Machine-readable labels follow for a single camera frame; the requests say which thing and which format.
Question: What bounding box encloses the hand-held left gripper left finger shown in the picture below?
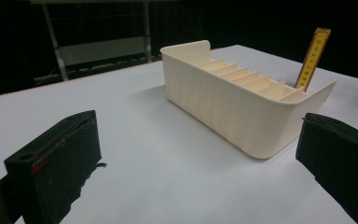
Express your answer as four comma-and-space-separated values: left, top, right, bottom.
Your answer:
3, 109, 108, 224

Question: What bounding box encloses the yellow folding ruler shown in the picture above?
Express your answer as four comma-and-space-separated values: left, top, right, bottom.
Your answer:
294, 26, 332, 93

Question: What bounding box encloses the metal stand frame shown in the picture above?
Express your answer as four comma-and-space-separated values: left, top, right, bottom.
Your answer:
27, 0, 181, 82

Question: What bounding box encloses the cream slotted storage box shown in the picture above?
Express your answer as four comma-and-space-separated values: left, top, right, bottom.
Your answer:
159, 39, 337, 161

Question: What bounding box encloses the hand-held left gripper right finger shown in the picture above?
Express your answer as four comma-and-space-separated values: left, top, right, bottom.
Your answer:
295, 112, 358, 224

